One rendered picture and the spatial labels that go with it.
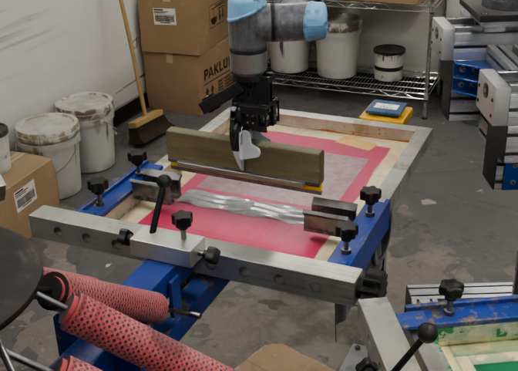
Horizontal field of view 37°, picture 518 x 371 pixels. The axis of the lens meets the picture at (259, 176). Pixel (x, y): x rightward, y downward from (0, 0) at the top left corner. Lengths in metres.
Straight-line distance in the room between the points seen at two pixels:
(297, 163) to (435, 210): 2.29
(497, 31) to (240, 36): 0.94
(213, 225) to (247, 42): 0.42
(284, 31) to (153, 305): 0.60
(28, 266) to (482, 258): 2.76
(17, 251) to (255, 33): 0.75
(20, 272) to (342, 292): 0.63
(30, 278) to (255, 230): 0.84
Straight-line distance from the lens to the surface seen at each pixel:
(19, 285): 0.89
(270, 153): 1.61
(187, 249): 1.37
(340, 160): 1.99
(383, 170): 1.95
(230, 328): 2.99
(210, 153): 1.68
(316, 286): 1.39
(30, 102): 4.25
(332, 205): 1.63
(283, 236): 1.65
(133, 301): 1.18
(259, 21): 1.52
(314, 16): 1.53
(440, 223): 3.74
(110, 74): 4.83
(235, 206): 1.76
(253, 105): 1.58
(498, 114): 1.79
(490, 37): 2.26
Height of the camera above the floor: 1.77
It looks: 25 degrees down
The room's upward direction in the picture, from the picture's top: 2 degrees counter-clockwise
